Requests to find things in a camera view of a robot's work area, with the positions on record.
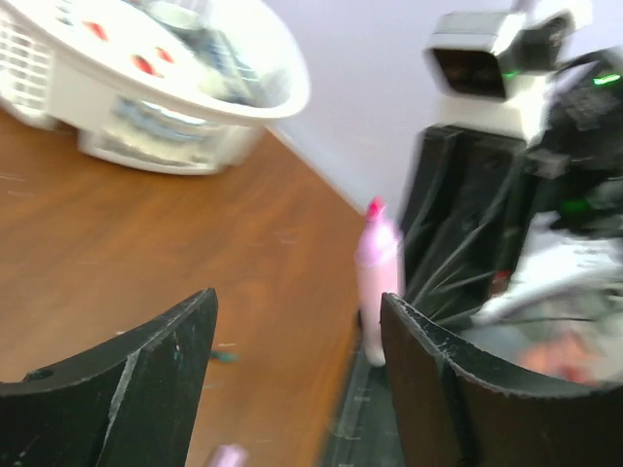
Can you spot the green pen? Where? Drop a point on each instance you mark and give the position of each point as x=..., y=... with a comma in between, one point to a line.
x=223, y=356

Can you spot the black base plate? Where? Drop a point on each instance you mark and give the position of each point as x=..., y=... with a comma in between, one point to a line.
x=363, y=430

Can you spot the pink highlighter cap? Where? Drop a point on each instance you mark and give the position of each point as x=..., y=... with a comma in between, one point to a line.
x=230, y=455

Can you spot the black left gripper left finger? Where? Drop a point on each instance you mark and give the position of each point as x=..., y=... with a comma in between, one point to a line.
x=129, y=401

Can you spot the white plastic dish rack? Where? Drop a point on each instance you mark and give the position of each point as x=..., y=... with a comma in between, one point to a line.
x=46, y=78

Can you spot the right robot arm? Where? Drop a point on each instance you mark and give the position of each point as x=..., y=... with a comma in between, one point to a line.
x=575, y=170

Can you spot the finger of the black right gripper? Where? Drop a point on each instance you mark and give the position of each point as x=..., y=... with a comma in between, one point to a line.
x=464, y=221

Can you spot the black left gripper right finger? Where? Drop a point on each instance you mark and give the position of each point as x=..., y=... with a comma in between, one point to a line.
x=457, y=405

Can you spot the watermelon pattern plate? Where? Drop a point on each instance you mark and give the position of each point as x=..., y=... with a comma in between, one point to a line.
x=158, y=41

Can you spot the pink highlighter pen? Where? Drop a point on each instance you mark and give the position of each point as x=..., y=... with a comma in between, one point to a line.
x=379, y=261

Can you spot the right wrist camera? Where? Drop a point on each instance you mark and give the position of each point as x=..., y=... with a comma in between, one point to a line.
x=497, y=68

